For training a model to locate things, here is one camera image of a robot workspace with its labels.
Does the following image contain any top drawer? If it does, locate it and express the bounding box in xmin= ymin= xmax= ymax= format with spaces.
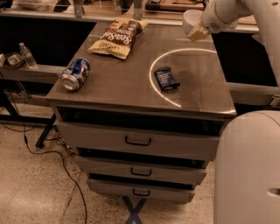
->
xmin=56 ymin=121 xmax=218 ymax=161

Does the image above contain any drawer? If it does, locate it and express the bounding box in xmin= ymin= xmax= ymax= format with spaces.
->
xmin=87 ymin=178 xmax=195 ymax=203
xmin=56 ymin=121 xmax=218 ymax=161
xmin=75 ymin=156 xmax=206 ymax=186

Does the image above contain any dark blue snack packet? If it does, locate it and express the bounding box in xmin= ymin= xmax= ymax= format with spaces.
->
xmin=154 ymin=66 xmax=180 ymax=91

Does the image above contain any white bowl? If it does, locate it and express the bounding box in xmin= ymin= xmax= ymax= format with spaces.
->
xmin=182 ymin=10 xmax=202 ymax=34

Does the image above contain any middle drawer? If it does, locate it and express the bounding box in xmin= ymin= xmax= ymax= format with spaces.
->
xmin=75 ymin=156 xmax=206 ymax=186

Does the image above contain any clear plastic water bottle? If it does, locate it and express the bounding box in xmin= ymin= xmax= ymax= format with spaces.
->
xmin=19 ymin=43 xmax=38 ymax=69

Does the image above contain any brown chip bag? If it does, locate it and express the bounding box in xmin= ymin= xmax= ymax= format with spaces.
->
xmin=87 ymin=17 xmax=148 ymax=60

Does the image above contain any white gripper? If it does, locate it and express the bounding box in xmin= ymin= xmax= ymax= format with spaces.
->
xmin=187 ymin=0 xmax=238 ymax=41

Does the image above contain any small dark bowl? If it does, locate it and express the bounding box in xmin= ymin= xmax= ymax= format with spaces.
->
xmin=0 ymin=52 xmax=24 ymax=70

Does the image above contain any crushed blue soda can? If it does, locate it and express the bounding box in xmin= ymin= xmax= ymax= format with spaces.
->
xmin=59 ymin=58 xmax=90 ymax=91

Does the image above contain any black floor cable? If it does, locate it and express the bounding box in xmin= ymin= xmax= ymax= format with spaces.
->
xmin=0 ymin=122 xmax=88 ymax=224

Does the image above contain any bottom drawer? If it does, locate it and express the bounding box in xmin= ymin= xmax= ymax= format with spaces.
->
xmin=87 ymin=178 xmax=195 ymax=203

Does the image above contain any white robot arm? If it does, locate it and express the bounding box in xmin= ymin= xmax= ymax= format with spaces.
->
xmin=188 ymin=0 xmax=280 ymax=224

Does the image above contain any grey drawer cabinet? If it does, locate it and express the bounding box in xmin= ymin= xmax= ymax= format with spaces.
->
xmin=47 ymin=22 xmax=236 ymax=191

